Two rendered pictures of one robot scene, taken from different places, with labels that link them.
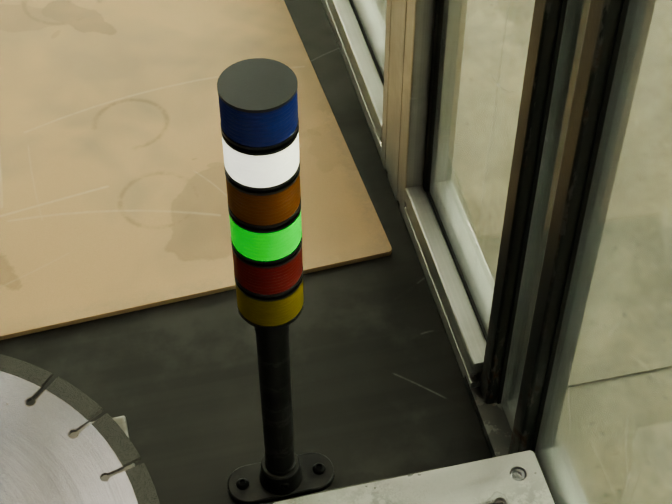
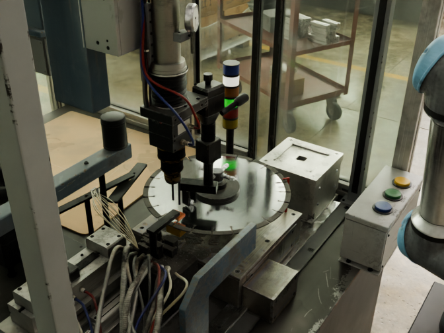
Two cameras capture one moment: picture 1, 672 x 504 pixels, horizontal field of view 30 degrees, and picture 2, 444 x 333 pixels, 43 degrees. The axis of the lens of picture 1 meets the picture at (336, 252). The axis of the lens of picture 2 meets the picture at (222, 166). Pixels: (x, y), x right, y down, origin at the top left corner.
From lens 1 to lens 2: 1.16 m
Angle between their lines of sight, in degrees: 37
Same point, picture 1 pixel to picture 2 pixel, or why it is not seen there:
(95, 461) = (230, 158)
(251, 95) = (232, 63)
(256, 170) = (236, 81)
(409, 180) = (195, 132)
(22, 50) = (53, 156)
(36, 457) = (219, 163)
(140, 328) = not seen: hidden behind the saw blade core
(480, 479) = (286, 143)
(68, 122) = not seen: hidden behind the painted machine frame
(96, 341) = not seen: hidden behind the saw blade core
